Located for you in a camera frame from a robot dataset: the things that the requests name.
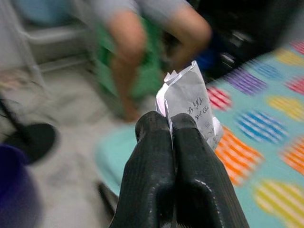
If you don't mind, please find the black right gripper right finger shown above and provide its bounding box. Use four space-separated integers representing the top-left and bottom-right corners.
171 113 250 228

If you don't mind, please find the black round base with pole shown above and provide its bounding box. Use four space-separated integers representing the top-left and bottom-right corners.
0 95 57 164

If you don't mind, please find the green plastic chair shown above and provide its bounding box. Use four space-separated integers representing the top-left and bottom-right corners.
95 19 164 100

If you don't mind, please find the seated person in grey shorts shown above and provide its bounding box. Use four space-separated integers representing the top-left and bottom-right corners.
90 0 213 122

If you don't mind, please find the white handwritten paper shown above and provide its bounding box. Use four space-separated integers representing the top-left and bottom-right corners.
155 60 224 152

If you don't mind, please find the dark purple bin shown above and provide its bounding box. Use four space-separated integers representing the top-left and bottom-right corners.
0 143 40 228

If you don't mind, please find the white plastic furniture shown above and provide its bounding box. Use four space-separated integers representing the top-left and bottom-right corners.
0 0 100 100

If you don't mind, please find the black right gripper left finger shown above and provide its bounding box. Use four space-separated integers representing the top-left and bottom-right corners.
110 111 177 228

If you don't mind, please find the teal blanket with colourful shapes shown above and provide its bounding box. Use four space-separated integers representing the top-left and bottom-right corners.
95 40 304 228

